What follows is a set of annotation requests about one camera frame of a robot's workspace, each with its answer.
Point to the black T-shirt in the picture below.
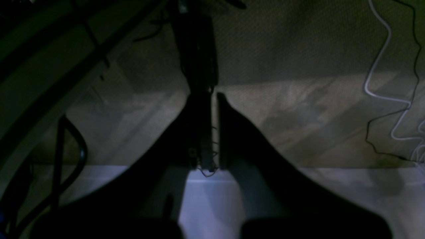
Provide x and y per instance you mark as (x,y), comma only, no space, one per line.
(194,38)

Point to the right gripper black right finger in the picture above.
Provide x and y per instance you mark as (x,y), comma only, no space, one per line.
(281,202)

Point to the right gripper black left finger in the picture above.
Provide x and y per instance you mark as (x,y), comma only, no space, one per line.
(138,203)

